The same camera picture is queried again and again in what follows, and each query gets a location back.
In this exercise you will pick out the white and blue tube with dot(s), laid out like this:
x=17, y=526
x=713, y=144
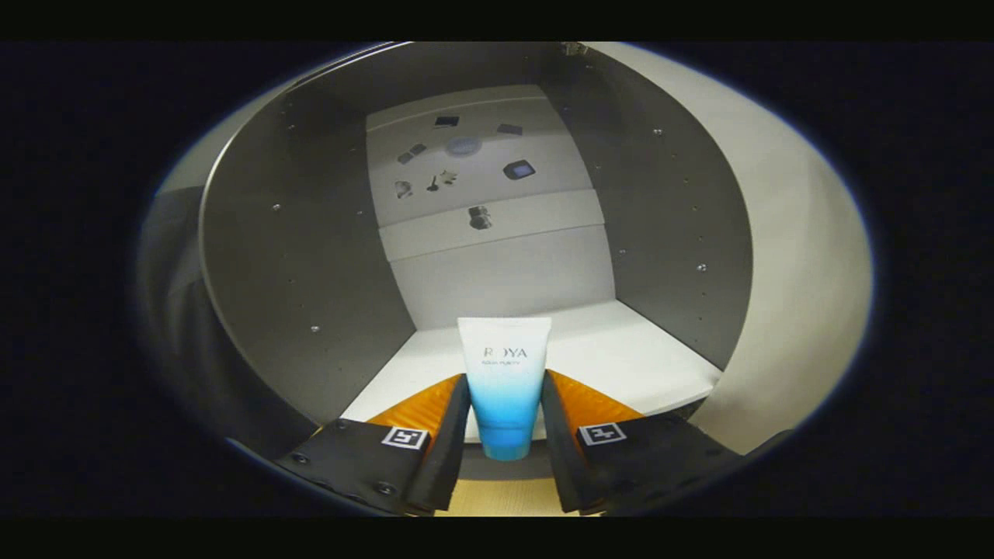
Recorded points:
x=505, y=388

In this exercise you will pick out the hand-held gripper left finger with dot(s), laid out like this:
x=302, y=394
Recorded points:
x=446, y=450

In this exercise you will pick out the white cabinet with grey frame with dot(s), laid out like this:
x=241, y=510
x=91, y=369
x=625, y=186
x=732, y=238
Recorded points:
x=311, y=233

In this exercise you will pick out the black backdrop cloth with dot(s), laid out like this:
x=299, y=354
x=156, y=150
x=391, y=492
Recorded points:
x=167, y=310

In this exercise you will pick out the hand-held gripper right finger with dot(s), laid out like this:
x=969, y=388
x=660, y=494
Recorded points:
x=563, y=450

